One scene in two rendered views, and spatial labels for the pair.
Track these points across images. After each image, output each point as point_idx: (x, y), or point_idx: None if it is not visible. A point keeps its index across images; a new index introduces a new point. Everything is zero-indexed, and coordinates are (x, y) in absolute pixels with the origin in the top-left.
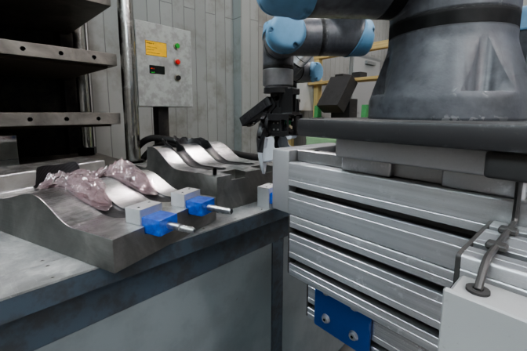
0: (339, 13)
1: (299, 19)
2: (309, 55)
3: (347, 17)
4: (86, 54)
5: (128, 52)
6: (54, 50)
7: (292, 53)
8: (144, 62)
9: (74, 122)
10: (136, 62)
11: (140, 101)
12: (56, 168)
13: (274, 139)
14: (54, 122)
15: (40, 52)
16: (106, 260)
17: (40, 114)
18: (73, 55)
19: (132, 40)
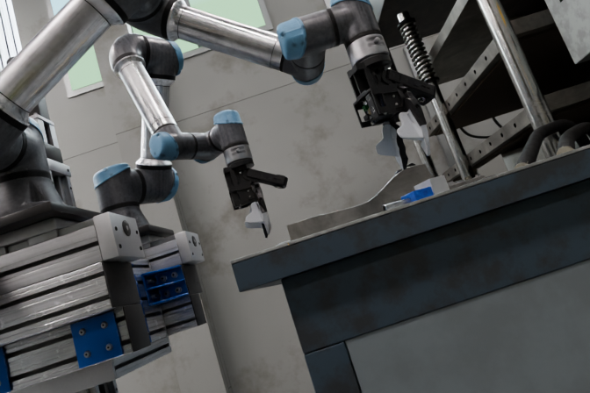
0: (151, 203)
1: (164, 200)
2: (197, 159)
3: (150, 202)
4: (494, 44)
5: (486, 24)
6: (483, 59)
7: (205, 159)
8: None
9: (520, 126)
10: None
11: (572, 56)
12: None
13: (249, 209)
14: (511, 132)
15: (479, 67)
16: None
17: (503, 128)
18: (490, 53)
19: (482, 5)
